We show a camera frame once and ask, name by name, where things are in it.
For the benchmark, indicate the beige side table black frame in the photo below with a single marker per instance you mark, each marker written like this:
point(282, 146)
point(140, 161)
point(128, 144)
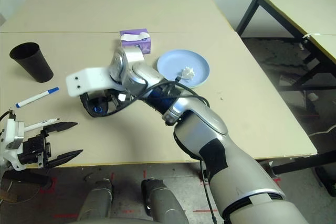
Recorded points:
point(294, 9)
point(328, 47)

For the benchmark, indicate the grey robot right leg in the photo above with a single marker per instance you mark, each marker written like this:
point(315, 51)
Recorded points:
point(164, 203)

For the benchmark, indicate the grey robot leg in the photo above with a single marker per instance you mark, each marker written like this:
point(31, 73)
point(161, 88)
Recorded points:
point(97, 200)
point(164, 203)

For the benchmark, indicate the white plastic tie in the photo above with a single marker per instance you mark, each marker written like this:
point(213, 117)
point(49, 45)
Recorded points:
point(312, 35)

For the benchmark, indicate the brown wooden block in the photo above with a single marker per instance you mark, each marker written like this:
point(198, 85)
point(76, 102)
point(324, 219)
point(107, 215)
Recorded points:
point(8, 196)

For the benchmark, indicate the blue plate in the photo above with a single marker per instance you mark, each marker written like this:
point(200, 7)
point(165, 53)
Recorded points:
point(170, 64)

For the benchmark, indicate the white marker black tip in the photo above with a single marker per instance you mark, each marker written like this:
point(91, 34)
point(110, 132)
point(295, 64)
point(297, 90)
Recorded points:
point(39, 124)

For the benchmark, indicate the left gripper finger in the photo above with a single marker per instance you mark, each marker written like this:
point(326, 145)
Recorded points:
point(61, 127)
point(65, 157)

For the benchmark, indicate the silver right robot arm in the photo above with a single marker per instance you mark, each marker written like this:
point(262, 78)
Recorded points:
point(210, 134)

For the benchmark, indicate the white marker blue cap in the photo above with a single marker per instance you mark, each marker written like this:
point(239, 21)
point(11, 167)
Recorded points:
point(36, 98)

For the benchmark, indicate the small white floor object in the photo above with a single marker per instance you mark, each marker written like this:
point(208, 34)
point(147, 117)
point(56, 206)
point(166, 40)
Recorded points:
point(314, 96)

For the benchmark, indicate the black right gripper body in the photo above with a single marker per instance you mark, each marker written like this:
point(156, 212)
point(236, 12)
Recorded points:
point(114, 96)

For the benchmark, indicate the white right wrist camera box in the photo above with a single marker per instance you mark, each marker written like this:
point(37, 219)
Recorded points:
point(89, 82)

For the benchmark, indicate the black plastic cup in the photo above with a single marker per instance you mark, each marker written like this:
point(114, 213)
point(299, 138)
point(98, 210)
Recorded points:
point(32, 64)

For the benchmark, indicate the beige robot torso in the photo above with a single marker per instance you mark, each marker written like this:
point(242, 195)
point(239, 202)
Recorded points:
point(110, 221)

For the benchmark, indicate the grey robot left leg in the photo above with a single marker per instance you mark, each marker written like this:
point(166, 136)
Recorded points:
point(97, 200)

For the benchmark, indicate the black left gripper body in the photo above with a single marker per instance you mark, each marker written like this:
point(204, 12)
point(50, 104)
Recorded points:
point(32, 150)

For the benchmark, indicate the white tissue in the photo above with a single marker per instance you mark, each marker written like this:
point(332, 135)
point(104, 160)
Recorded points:
point(187, 73)

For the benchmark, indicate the purple tissue box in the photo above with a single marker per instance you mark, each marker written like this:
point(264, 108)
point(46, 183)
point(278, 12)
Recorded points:
point(143, 47)

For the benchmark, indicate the black sunglasses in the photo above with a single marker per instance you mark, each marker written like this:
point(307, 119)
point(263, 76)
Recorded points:
point(97, 110)

